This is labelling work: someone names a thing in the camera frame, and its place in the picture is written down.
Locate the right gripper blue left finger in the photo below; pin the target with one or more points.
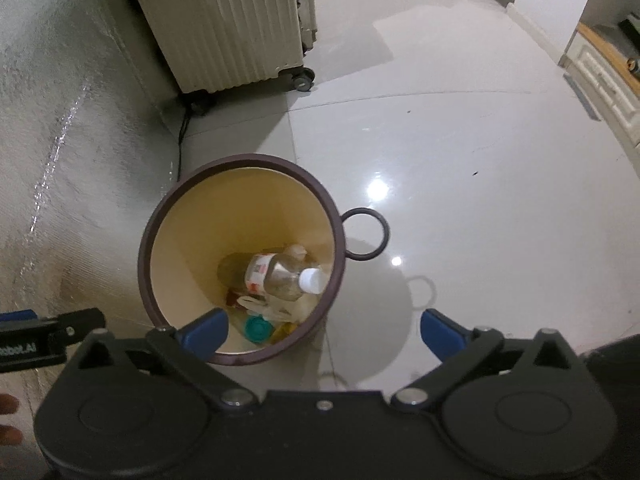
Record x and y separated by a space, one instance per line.
205 335

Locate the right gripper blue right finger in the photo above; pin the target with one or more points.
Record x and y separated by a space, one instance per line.
444 337

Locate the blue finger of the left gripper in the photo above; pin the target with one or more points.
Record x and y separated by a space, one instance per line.
18 316

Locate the clear plastic water bottle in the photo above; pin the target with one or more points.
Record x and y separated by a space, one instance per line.
283 277

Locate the red cigarette pack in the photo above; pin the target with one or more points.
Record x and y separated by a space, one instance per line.
233 299

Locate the gold foil wrapper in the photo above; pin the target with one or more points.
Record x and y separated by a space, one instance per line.
282 332

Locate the white plastic bag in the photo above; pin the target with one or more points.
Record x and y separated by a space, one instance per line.
277 310

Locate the brown-rimmed yellow trash bin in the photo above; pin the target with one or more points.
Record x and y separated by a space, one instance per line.
212 236

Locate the green bottle cap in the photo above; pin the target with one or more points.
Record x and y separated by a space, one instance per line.
257 330

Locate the white kitchen cabinets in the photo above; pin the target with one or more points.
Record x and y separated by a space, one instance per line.
604 67

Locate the beige ribbed suitcase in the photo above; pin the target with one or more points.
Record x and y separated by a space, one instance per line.
217 45

